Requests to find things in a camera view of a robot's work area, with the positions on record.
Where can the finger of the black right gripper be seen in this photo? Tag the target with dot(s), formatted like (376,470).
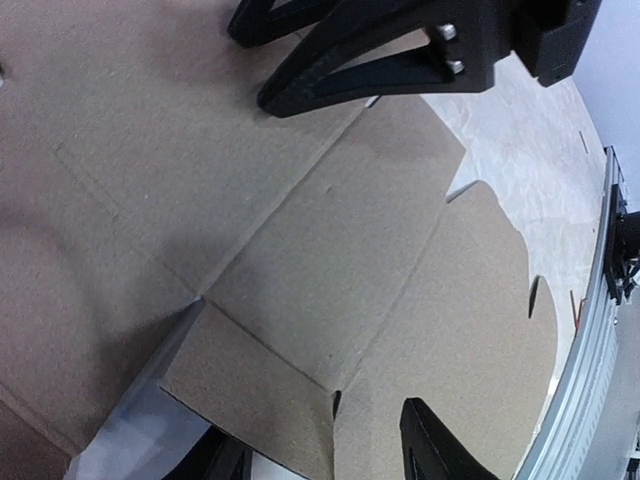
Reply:
(256,23)
(378,48)

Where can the small red stick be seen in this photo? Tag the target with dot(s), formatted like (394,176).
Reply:
(577,310)

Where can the small dark stick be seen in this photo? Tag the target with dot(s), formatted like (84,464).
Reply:
(583,141)

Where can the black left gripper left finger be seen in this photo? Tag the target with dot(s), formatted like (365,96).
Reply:
(215,456)

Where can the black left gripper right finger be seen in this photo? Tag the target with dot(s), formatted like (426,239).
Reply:
(431,450)

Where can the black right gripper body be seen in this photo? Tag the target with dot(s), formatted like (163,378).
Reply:
(549,36)

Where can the brown cardboard box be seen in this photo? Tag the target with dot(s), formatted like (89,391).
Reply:
(137,173)

